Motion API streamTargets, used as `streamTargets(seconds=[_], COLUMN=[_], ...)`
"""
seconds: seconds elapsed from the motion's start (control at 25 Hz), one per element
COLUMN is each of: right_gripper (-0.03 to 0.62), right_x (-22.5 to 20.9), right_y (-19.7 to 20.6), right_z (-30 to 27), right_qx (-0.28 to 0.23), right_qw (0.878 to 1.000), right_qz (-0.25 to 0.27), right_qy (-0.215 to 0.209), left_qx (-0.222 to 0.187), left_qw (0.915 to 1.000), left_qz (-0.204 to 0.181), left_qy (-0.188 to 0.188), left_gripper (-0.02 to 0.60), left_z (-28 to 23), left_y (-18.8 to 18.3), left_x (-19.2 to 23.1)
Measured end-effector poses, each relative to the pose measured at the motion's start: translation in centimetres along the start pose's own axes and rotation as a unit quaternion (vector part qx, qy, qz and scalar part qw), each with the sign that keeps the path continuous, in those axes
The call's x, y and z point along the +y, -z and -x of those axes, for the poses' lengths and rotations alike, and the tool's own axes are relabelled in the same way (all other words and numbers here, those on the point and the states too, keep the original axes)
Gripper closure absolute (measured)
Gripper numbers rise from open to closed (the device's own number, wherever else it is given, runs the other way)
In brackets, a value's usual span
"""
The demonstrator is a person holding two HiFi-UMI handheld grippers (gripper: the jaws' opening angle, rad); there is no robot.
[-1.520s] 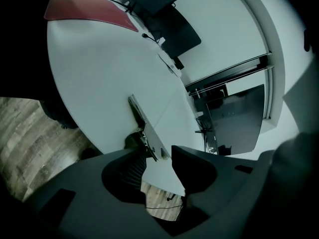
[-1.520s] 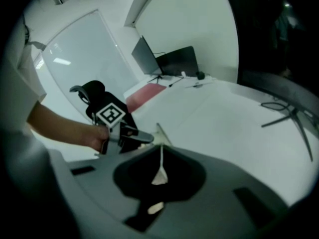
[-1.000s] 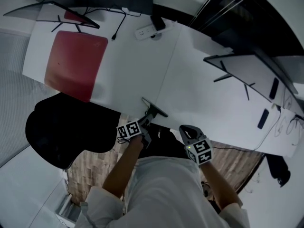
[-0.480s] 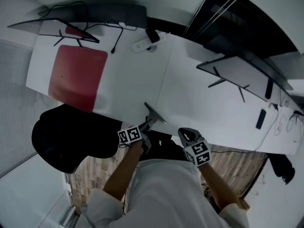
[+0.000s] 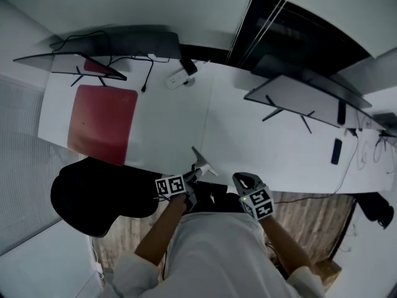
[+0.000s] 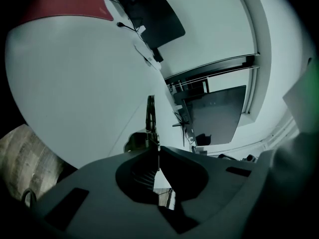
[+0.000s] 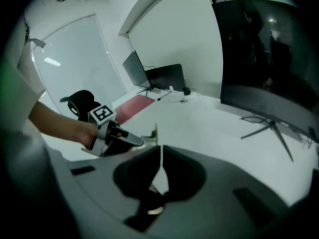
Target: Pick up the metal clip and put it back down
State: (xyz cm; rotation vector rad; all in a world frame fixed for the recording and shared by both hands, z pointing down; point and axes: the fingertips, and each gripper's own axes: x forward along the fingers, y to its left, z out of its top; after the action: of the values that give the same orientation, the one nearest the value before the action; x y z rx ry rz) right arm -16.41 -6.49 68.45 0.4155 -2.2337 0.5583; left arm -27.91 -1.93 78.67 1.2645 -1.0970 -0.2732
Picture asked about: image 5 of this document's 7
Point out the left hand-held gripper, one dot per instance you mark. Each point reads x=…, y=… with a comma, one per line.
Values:
x=170, y=186

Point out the large black monitor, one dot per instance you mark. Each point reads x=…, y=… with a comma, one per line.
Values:
x=294, y=98

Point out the dark grey monitor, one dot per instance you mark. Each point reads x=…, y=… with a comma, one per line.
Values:
x=386, y=118

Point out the brown cardboard box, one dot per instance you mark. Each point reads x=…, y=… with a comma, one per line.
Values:
x=327, y=275

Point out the person's left forearm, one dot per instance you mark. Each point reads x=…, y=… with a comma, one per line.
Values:
x=161, y=228

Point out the small black device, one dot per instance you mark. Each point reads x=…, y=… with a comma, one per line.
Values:
x=341, y=113

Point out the black smartphone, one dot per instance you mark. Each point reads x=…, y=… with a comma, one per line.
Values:
x=336, y=151

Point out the small black monitor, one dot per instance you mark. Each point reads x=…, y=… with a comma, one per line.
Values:
x=71, y=64

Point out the person's white shirt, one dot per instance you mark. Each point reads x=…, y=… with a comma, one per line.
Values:
x=217, y=259

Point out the small metal tool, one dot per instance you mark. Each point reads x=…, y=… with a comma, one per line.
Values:
x=203, y=161

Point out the black framed window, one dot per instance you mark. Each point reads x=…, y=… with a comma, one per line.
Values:
x=279, y=36

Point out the grey venetian blind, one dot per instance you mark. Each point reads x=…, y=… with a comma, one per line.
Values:
x=24, y=166

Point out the white roller blind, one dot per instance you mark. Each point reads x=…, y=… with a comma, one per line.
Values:
x=341, y=11

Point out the white power strip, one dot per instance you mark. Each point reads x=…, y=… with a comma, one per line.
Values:
x=176, y=79

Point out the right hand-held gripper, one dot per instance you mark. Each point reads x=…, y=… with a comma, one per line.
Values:
x=259, y=203

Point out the white charger plug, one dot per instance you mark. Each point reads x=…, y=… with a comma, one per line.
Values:
x=152, y=56

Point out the person's right forearm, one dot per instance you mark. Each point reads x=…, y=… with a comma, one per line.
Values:
x=285, y=247

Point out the black power adapter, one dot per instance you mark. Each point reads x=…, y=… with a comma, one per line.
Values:
x=351, y=132
x=188, y=66

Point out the red mouse pad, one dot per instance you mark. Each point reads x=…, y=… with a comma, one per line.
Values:
x=102, y=123

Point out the person's black trousers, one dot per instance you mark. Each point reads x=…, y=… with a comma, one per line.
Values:
x=223, y=202

